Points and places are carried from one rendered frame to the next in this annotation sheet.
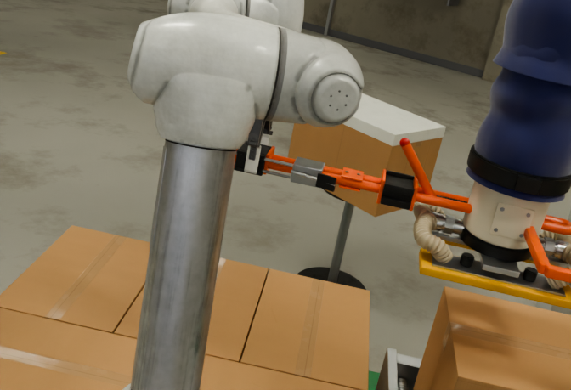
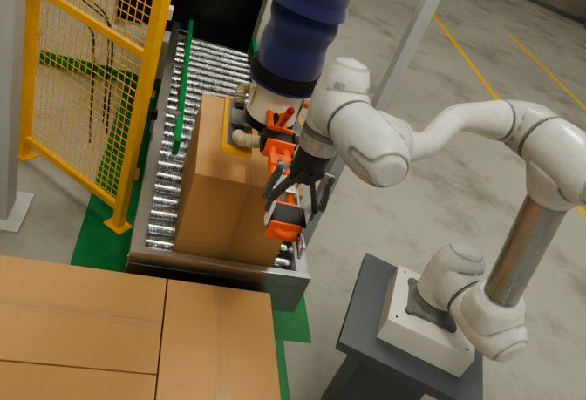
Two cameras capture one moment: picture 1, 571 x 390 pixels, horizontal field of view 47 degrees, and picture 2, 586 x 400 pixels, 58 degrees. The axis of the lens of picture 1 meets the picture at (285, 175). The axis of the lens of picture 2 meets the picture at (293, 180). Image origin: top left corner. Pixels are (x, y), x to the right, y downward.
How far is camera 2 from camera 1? 216 cm
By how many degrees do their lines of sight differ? 96
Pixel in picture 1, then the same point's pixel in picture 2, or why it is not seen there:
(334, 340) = (99, 294)
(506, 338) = (249, 162)
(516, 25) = not seen: outside the picture
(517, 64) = (339, 17)
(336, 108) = not seen: hidden behind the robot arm
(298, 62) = not seen: hidden behind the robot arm
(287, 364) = (149, 334)
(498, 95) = (319, 41)
